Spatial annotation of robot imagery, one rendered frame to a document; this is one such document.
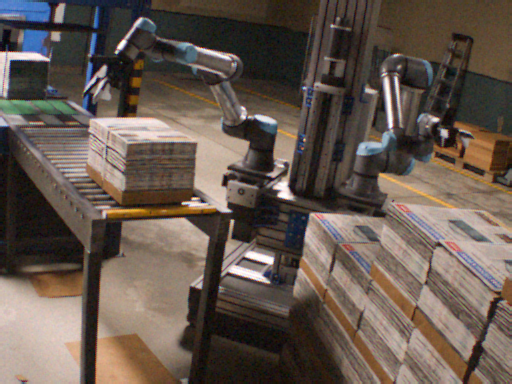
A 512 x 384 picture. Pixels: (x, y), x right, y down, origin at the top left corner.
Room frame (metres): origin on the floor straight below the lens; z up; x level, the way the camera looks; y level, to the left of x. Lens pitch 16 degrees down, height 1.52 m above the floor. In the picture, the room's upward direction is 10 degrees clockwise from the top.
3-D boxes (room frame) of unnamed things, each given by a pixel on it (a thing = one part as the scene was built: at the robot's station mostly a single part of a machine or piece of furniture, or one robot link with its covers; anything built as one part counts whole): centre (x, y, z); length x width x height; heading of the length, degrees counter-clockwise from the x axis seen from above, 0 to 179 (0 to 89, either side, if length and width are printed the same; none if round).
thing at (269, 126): (2.79, 0.02, 0.98); 0.13 x 0.12 x 0.14; 61
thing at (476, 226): (1.58, -0.59, 1.06); 0.37 x 0.29 x 0.01; 107
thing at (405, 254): (1.58, -0.59, 0.95); 0.38 x 0.29 x 0.23; 107
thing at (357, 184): (2.66, -0.47, 0.87); 0.15 x 0.15 x 0.10
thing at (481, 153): (8.18, -2.98, 0.28); 1.20 x 0.83 x 0.57; 38
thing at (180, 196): (2.13, 0.39, 0.83); 0.29 x 0.16 x 0.04; 128
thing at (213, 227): (2.66, 0.50, 0.74); 1.34 x 0.05 x 0.12; 38
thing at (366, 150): (2.66, -0.47, 0.98); 0.13 x 0.12 x 0.14; 100
